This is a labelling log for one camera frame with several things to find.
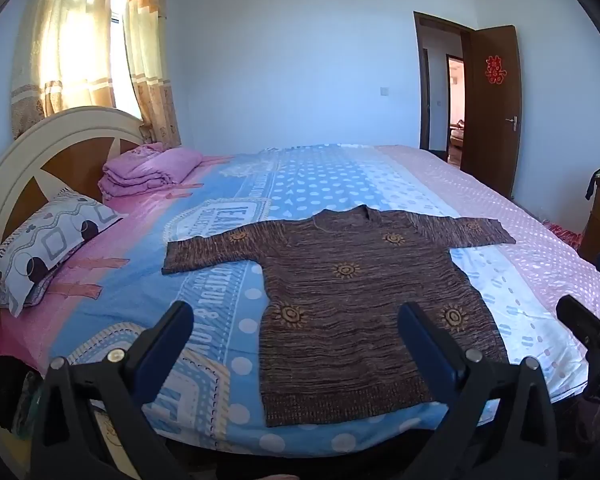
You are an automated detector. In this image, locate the brown wooden door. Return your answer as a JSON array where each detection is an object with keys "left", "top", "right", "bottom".
[{"left": 460, "top": 25, "right": 524, "bottom": 200}]

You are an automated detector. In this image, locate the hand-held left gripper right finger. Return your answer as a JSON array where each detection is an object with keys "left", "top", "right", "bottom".
[{"left": 398, "top": 302, "right": 561, "bottom": 480}]

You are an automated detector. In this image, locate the narrow yellow patterned curtain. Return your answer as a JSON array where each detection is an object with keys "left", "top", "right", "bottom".
[{"left": 120, "top": 0, "right": 182, "bottom": 150}]

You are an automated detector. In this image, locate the red paper door decoration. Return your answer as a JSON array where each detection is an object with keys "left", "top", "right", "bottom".
[{"left": 485, "top": 55, "right": 507, "bottom": 85}]

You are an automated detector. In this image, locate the grey patterned pillow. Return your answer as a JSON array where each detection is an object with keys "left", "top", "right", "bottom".
[{"left": 0, "top": 187, "right": 127, "bottom": 318}]

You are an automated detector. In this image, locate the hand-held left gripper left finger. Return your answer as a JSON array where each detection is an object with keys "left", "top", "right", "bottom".
[{"left": 30, "top": 301, "right": 196, "bottom": 480}]

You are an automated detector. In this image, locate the red cloth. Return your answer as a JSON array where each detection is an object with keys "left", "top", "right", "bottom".
[{"left": 544, "top": 220, "right": 584, "bottom": 249}]

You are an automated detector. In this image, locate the brown knit sweater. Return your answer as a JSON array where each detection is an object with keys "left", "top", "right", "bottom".
[{"left": 161, "top": 205, "right": 517, "bottom": 428}]

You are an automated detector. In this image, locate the brown door frame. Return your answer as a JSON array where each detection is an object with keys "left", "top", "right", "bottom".
[{"left": 413, "top": 11, "right": 477, "bottom": 166}]

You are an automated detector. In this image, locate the blue pink printed bed sheet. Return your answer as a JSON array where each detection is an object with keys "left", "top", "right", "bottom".
[{"left": 0, "top": 142, "right": 600, "bottom": 461}]

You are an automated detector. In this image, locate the cream wooden headboard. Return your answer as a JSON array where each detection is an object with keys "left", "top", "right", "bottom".
[{"left": 0, "top": 106, "right": 148, "bottom": 346}]

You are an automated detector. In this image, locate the folded pink quilt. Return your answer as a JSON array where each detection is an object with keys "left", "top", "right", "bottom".
[{"left": 101, "top": 142, "right": 204, "bottom": 202}]

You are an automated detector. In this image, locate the wide yellow patterned curtain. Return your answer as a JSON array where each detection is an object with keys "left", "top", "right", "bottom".
[{"left": 11, "top": 0, "right": 120, "bottom": 141}]

